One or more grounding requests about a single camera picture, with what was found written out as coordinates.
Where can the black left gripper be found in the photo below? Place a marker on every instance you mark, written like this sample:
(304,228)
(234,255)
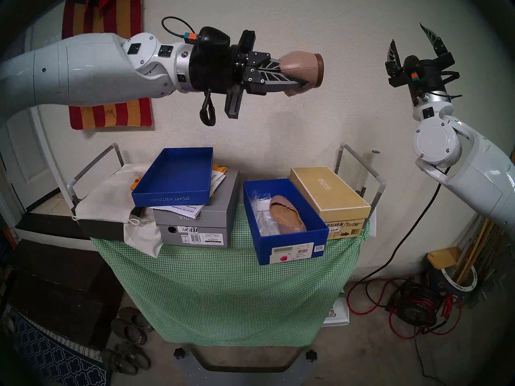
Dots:
(211,63)

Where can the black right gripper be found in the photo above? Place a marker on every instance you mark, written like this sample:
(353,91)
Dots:
(426,77)

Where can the beige scalloped shoe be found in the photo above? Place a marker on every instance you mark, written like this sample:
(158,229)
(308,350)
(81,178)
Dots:
(287,218)
(299,65)

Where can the blue shoe box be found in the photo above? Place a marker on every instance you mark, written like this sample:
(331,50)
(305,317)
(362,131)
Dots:
(291,239)

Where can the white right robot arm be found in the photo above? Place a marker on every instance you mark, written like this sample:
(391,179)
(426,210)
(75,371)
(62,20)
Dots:
(483,180)

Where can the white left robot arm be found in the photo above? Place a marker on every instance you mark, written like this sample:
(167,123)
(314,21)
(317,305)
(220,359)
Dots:
(80,71)

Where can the blue shoe box lid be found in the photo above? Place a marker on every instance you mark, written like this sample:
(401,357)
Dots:
(173,176)

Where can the gold shoe box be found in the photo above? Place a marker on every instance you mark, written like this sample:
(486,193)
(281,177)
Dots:
(330,196)

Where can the grey Vionic shoe box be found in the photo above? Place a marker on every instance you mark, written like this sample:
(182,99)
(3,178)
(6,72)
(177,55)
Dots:
(219,212)

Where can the white labelled cardboard box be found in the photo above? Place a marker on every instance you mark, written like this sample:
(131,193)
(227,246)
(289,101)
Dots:
(337,313)

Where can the dark brown clog shoe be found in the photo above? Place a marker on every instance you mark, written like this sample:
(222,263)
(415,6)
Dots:
(128,333)
(134,317)

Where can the white plastic pipe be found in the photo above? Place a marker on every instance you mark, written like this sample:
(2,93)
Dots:
(374,160)

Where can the red yellow striped flag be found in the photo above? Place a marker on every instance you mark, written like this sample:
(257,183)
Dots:
(120,11)

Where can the clear plastic wrapping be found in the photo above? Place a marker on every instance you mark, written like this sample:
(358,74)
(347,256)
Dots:
(261,224)

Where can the yellow foam pad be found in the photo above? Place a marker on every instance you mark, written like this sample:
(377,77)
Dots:
(442,257)

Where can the white cloth dust bag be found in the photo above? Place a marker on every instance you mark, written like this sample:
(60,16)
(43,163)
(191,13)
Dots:
(104,200)

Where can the blue bucket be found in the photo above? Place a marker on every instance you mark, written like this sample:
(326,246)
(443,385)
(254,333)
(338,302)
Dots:
(434,286)

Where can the green checkered tablecloth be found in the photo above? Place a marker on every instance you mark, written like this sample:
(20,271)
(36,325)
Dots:
(225,292)

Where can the white room door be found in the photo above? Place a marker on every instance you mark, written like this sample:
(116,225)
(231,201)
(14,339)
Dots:
(28,180)

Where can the black star knob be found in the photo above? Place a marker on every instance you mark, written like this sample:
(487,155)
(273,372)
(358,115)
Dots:
(180,353)
(312,356)

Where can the grey cart base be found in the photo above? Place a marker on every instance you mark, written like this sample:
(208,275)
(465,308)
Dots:
(245,379)

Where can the dark brown sandal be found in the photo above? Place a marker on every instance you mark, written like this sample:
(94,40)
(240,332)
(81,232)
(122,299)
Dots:
(116,363)
(134,355)

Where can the blue patterned rug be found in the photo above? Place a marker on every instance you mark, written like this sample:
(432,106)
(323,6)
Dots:
(52,361)

